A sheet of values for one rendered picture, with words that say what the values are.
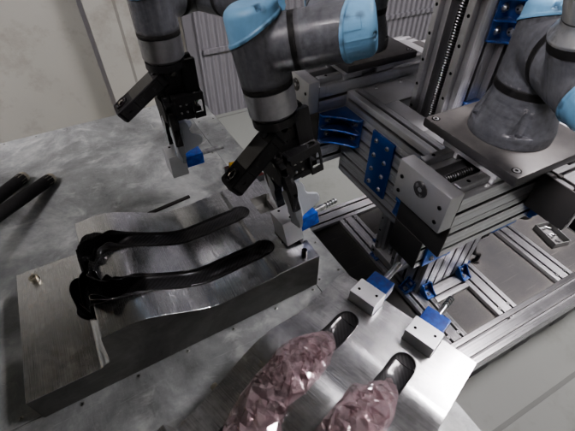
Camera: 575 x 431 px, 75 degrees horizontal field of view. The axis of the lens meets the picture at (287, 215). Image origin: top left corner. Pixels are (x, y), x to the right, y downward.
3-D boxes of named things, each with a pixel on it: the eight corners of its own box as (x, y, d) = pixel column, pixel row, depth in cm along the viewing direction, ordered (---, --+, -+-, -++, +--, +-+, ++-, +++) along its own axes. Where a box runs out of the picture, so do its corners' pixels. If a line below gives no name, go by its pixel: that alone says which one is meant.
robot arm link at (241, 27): (281, 2, 44) (211, 16, 45) (298, 91, 51) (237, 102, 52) (285, -14, 49) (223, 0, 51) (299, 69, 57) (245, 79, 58)
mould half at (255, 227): (258, 207, 92) (255, 162, 82) (317, 284, 76) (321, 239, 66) (32, 293, 74) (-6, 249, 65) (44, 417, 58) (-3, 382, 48)
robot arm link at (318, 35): (369, -24, 51) (288, -7, 53) (378, 1, 43) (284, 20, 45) (370, 36, 56) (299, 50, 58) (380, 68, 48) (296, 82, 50)
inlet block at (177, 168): (220, 150, 91) (217, 131, 87) (228, 161, 88) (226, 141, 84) (167, 166, 86) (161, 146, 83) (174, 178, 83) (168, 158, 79)
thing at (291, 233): (330, 204, 78) (328, 183, 74) (345, 216, 74) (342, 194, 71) (275, 233, 74) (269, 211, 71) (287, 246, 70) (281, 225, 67)
